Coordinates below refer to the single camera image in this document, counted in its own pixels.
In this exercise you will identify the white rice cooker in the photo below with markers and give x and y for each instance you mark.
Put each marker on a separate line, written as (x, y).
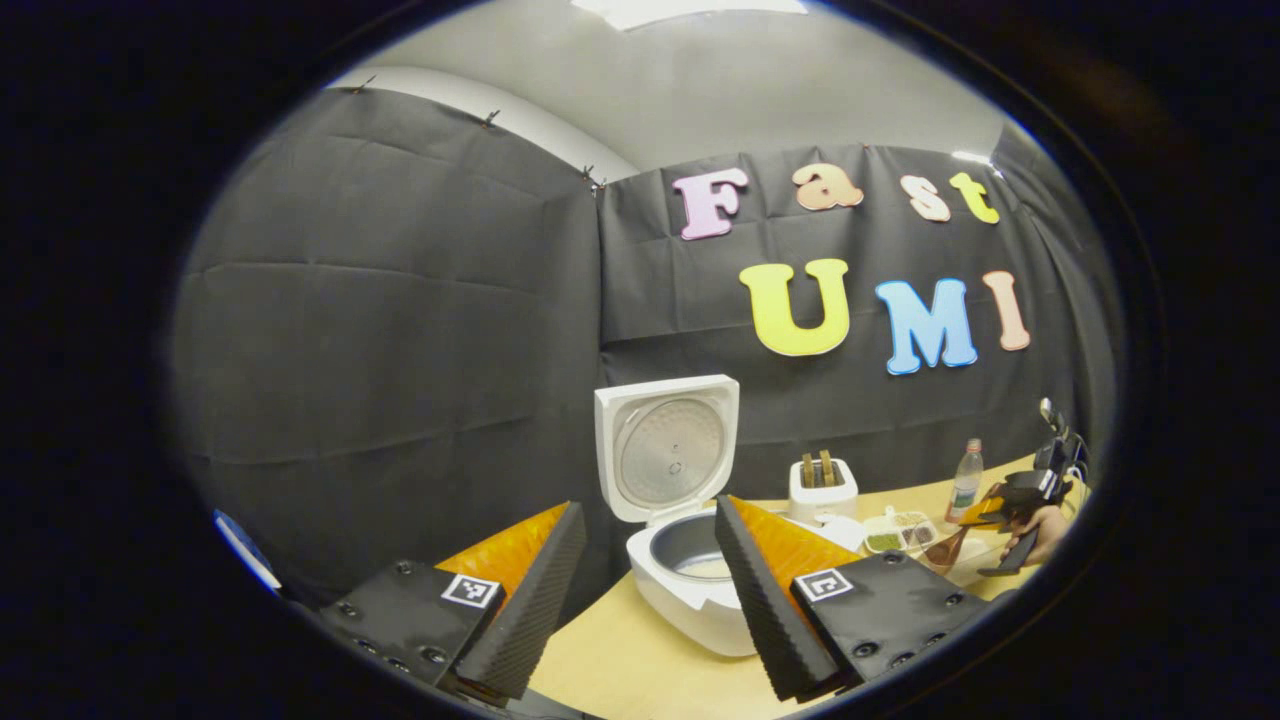
(665, 450)

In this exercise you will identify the white divided rice dish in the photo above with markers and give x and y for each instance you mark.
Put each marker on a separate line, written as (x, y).
(895, 535)

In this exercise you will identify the white toaster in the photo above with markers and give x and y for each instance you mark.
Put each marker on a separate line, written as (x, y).
(822, 505)

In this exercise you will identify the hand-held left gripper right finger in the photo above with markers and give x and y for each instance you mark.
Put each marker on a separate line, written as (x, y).
(765, 600)

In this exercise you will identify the dark wooden spoon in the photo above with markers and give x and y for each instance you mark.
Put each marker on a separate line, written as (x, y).
(942, 552)

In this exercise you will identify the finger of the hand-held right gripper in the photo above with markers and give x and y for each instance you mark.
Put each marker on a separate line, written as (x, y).
(985, 510)

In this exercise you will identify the clear plastic water bottle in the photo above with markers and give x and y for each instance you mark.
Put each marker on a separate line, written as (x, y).
(965, 485)

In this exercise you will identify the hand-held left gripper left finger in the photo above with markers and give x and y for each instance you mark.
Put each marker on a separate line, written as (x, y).
(535, 600)

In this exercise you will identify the black backdrop cloth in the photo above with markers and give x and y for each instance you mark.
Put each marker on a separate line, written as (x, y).
(400, 330)

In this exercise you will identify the brown bread slices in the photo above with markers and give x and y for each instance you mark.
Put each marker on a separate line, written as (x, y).
(818, 468)

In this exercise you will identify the ceiling light panel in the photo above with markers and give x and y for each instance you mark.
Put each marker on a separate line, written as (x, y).
(690, 10)

